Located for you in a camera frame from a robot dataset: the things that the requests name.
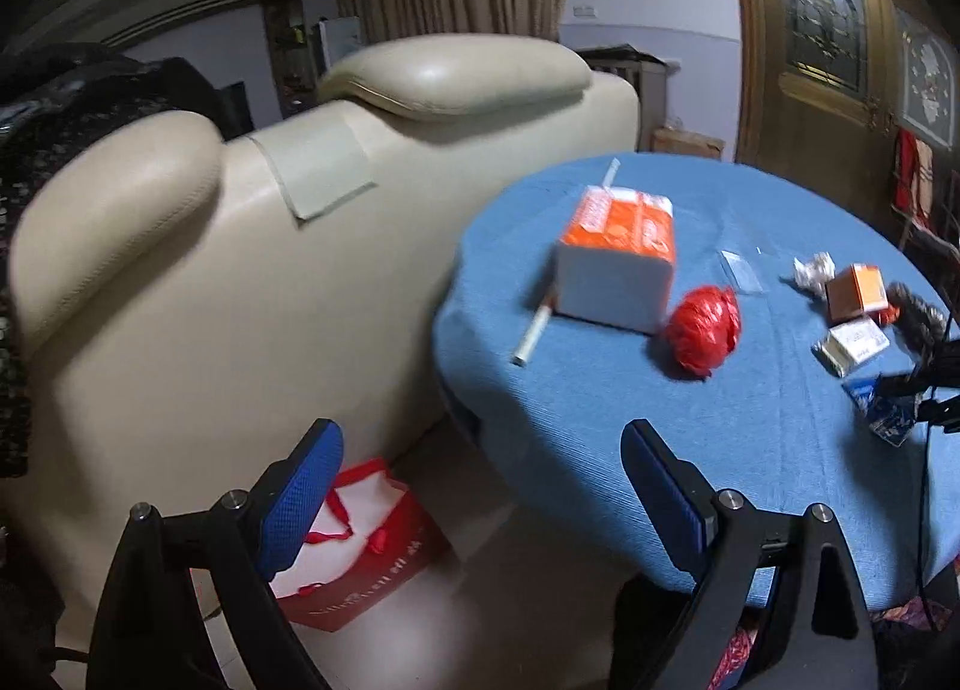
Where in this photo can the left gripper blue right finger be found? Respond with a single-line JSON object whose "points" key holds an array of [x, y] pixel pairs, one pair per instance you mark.
{"points": [[676, 497]]}

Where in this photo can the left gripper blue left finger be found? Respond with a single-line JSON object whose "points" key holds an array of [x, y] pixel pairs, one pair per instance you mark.
{"points": [[290, 493]]}

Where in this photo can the black plastic bag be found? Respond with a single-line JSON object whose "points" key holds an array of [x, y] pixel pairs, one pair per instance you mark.
{"points": [[921, 324]]}

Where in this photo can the blue white small carton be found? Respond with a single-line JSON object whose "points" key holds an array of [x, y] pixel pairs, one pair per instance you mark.
{"points": [[887, 405]]}

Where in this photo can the long white medicine box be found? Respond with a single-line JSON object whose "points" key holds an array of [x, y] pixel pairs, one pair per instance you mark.
{"points": [[849, 346]]}

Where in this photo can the orange cream small box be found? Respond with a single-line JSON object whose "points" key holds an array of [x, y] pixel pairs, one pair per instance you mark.
{"points": [[854, 292]]}

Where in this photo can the white tissue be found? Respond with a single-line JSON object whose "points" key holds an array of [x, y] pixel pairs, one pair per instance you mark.
{"points": [[813, 275]]}

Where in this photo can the red plastic bag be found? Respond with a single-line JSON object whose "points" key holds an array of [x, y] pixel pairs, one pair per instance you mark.
{"points": [[704, 329]]}

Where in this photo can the clear plastic clamshell container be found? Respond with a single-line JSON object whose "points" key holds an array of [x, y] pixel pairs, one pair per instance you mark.
{"points": [[739, 262]]}

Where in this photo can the red white gift bag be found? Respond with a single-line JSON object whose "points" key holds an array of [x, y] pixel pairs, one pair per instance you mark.
{"points": [[371, 536]]}

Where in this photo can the blue round table cloth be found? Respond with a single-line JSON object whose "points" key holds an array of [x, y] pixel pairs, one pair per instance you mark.
{"points": [[771, 421]]}

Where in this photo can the chair with red cloth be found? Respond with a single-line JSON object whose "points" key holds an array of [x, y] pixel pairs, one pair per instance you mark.
{"points": [[924, 192]]}

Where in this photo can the cream leather sofa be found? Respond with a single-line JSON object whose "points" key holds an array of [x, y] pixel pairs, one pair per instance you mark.
{"points": [[305, 288]]}

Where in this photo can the orange white tissue box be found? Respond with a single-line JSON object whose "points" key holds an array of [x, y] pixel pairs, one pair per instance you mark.
{"points": [[615, 262]]}

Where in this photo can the brown wooden double door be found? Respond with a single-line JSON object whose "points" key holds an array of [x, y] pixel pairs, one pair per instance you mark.
{"points": [[828, 85]]}

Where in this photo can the grey wooden crib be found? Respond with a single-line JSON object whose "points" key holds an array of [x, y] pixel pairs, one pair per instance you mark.
{"points": [[647, 75]]}

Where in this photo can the white refrigerator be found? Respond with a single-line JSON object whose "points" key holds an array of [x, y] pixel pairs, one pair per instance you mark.
{"points": [[336, 39]]}

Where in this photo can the cardboard box by wall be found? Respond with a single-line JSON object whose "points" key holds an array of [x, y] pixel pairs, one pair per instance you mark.
{"points": [[680, 142]]}

